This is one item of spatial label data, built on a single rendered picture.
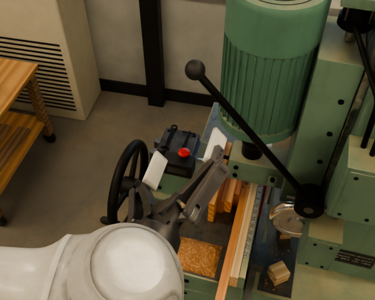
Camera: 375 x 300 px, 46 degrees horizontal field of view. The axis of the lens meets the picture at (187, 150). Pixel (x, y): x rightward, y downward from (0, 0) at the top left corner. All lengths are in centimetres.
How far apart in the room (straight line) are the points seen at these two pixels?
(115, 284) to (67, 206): 199
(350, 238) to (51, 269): 82
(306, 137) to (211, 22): 155
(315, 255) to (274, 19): 52
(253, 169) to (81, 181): 148
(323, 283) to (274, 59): 66
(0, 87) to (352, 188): 175
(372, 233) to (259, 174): 28
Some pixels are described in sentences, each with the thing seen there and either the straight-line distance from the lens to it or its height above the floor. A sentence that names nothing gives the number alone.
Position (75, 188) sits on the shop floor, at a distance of 240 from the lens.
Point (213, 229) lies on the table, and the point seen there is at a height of 90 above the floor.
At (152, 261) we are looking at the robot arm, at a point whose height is 155.
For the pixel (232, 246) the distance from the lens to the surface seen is 108.
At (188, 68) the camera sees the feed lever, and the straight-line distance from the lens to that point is 74.
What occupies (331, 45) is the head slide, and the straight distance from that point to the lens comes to 83.
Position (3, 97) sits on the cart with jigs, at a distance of 218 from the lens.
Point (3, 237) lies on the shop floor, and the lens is 234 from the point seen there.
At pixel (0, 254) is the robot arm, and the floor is 151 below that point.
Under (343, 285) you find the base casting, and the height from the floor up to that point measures 80.
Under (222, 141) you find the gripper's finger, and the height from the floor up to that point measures 136.
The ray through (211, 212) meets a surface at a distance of 112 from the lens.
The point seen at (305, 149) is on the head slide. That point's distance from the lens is 94.
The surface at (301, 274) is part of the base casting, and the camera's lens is 123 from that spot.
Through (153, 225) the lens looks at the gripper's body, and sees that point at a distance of 62.
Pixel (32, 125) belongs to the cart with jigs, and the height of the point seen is 18.
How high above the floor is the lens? 188
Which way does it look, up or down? 49 degrees down
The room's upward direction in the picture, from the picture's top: straight up
